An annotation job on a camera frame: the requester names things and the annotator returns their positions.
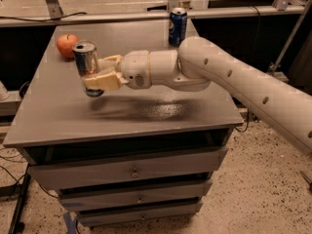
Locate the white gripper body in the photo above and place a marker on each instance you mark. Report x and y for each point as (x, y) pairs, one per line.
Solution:
(135, 68)

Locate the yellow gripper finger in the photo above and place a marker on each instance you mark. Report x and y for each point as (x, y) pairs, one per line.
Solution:
(110, 81)
(110, 63)

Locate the silver blue Red Bull can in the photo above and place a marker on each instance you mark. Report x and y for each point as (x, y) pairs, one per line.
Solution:
(86, 59)

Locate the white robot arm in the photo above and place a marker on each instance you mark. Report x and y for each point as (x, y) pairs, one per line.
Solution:
(193, 67)

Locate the blue Pepsi can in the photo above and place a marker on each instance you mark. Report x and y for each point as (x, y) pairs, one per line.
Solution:
(177, 26)

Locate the red apple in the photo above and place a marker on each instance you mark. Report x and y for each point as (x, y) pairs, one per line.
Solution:
(65, 43)

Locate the grey drawer cabinet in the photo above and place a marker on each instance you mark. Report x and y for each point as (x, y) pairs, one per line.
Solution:
(57, 123)

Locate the top grey drawer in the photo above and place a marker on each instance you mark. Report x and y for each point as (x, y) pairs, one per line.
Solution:
(128, 168)

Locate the grey drawer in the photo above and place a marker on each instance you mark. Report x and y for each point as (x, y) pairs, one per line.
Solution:
(137, 195)
(128, 168)
(140, 212)

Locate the middle grey drawer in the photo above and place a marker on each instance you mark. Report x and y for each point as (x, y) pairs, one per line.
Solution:
(137, 195)

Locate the bottom grey drawer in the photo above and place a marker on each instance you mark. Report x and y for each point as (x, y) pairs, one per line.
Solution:
(140, 212)

